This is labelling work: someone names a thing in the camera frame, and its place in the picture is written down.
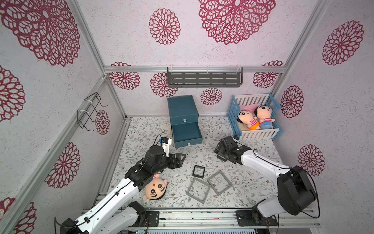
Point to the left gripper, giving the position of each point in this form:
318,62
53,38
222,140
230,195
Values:
178,163

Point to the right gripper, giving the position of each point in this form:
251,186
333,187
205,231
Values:
226,149

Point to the teal drawer cabinet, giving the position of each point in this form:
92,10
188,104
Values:
183,115

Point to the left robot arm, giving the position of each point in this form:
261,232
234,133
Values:
102,218

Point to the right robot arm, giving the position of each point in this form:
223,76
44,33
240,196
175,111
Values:
296,190

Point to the black brooch box centre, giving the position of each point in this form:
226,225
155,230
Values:
198,171

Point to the grey brooch box right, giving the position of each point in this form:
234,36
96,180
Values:
219,183

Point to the grey brooch box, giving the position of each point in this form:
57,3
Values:
198,190
219,183

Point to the grey brooch box left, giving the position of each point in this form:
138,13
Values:
198,190

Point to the plush doll orange pants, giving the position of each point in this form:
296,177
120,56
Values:
249,120

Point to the blue white toy crib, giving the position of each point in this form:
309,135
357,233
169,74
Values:
250,103

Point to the large plush doll head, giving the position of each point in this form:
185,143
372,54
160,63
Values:
156,189

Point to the plush doll blue pants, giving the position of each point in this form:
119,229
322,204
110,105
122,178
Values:
263,114

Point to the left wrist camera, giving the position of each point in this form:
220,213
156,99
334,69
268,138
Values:
165,144

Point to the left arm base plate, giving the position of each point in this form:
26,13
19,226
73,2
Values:
147,219

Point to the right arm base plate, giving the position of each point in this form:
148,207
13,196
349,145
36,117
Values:
253,218

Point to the grey wall shelf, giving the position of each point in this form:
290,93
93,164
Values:
205,79

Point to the black wire rack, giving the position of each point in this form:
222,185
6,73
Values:
85,115

